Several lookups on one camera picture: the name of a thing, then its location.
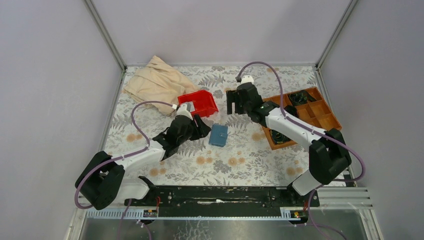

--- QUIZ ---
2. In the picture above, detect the red plastic bin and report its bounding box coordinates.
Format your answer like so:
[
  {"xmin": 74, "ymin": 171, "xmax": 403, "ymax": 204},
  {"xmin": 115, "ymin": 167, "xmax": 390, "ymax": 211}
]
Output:
[{"xmin": 177, "ymin": 89, "xmax": 219, "ymax": 118}]

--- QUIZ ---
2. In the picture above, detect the blue card holder wallet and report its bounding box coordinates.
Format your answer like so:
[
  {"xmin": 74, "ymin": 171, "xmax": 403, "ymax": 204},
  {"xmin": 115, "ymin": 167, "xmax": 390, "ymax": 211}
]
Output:
[{"xmin": 208, "ymin": 124, "xmax": 228, "ymax": 148}]

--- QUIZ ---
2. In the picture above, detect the wooden compartment tray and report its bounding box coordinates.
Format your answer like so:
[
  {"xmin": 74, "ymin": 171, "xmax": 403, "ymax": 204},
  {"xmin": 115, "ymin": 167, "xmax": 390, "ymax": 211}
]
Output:
[{"xmin": 262, "ymin": 87, "xmax": 342, "ymax": 150}]

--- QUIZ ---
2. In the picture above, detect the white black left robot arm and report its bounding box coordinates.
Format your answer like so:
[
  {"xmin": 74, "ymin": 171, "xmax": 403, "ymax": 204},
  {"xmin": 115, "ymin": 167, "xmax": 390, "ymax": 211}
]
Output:
[{"xmin": 74, "ymin": 114, "xmax": 211, "ymax": 210}]

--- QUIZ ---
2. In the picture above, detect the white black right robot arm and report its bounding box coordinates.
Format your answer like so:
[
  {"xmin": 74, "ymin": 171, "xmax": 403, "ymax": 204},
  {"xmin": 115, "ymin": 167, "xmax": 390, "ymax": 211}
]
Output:
[{"xmin": 226, "ymin": 82, "xmax": 352, "ymax": 206}]

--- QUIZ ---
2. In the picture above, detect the stack of credit cards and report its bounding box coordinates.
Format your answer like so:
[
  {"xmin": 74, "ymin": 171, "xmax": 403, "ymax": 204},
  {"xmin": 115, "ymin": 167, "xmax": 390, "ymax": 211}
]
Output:
[{"xmin": 181, "ymin": 101, "xmax": 195, "ymax": 113}]

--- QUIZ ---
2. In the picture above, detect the floral patterned table mat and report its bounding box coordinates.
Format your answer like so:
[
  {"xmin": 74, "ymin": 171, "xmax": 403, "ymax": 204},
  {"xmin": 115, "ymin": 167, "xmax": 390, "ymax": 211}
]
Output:
[{"xmin": 104, "ymin": 66, "xmax": 309, "ymax": 186}]

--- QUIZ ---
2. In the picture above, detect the beige crumpled cloth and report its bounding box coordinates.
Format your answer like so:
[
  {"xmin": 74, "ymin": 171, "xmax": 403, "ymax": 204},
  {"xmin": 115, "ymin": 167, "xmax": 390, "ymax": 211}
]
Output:
[{"xmin": 124, "ymin": 55, "xmax": 200, "ymax": 115}]

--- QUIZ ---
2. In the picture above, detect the black folded strap bundle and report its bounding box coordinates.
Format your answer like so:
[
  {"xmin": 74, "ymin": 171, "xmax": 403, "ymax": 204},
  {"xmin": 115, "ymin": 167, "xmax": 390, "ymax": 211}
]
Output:
[{"xmin": 284, "ymin": 105, "xmax": 300, "ymax": 119}]

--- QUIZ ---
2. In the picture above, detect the green black coiled cable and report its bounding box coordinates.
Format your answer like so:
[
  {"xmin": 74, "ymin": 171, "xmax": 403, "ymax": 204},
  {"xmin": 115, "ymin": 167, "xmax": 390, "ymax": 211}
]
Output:
[{"xmin": 269, "ymin": 129, "xmax": 292, "ymax": 145}]

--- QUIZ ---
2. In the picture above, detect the black coiled cable bundle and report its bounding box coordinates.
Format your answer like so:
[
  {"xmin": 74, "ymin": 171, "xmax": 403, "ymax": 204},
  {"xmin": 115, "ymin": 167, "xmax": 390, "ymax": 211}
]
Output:
[{"xmin": 288, "ymin": 90, "xmax": 317, "ymax": 107}]

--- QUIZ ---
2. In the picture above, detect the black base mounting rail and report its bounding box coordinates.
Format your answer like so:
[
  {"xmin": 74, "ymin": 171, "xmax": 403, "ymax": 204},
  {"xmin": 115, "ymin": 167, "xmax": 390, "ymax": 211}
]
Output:
[{"xmin": 124, "ymin": 185, "xmax": 320, "ymax": 218}]

